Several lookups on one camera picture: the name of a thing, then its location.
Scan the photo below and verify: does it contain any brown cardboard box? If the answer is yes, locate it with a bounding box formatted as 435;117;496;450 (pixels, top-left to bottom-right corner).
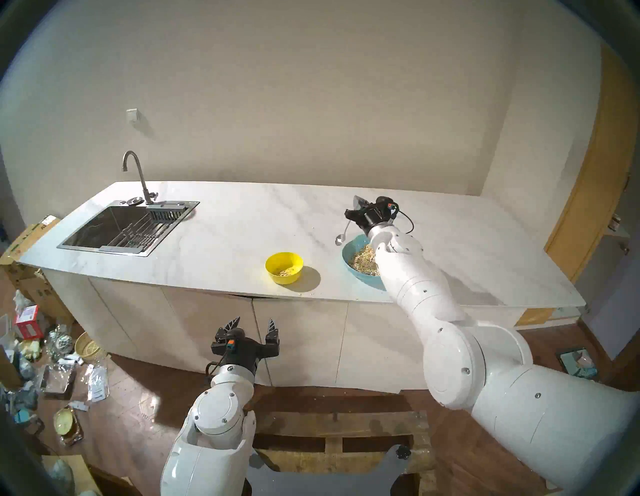
0;216;73;326

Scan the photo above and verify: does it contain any small yellow plastic bowl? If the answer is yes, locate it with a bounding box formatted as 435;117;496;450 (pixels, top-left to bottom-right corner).
265;251;305;286

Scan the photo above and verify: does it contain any metal sink drain rack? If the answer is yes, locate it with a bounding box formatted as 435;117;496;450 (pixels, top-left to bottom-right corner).
100;210;186;252

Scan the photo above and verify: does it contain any flat clear plastic bag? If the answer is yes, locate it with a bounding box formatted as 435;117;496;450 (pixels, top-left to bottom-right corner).
40;362;76;396

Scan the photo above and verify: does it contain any pale woven basket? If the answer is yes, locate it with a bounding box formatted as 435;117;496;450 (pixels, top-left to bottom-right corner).
75;331;103;362

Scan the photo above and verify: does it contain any blue patterned ceramic bowl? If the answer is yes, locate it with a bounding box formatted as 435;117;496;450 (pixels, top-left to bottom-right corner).
50;330;76;358

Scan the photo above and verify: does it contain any flat cardboard sheet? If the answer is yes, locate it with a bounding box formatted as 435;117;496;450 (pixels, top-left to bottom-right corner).
42;454;101;496

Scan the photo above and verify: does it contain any white counter cabinet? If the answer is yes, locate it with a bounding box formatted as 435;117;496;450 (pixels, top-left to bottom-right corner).
44;270;526;396

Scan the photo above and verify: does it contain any blue scalloped bowl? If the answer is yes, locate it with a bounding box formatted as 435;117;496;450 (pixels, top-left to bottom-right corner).
342;234;388;290

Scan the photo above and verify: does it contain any teal framed tablet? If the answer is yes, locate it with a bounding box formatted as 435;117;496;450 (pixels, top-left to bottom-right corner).
556;347;598;380

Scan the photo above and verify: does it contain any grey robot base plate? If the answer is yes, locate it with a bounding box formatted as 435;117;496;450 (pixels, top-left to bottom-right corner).
245;444;413;496

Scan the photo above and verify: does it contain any clear bag with white label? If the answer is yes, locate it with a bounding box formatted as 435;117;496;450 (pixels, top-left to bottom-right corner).
86;362;111;403

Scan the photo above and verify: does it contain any large cereal heap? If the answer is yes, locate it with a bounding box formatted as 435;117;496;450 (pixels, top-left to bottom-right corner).
350;244;381;277

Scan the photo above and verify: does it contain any wooden pallet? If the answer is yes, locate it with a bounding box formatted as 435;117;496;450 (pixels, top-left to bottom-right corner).
245;410;436;476

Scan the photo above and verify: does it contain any yellow wooden door frame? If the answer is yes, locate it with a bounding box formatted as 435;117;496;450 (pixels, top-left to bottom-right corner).
544;44;640;283

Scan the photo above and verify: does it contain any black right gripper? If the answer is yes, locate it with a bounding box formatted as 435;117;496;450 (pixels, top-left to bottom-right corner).
343;194;401;236

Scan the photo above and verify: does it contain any pale green ceramic bowl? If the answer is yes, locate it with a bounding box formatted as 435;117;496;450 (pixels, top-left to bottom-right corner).
54;407;76;436

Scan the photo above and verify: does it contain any curved metal faucet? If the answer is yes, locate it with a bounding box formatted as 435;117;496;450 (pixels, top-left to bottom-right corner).
122;151;166;206

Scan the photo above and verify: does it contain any small red box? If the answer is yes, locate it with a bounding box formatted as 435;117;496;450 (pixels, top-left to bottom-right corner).
15;305;45;341

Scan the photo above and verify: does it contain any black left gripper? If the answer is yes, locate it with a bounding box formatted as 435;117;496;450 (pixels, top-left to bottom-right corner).
210;316;280;377

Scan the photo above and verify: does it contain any stainless steel sink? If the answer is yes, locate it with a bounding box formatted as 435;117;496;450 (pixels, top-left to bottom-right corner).
56;200;200;258

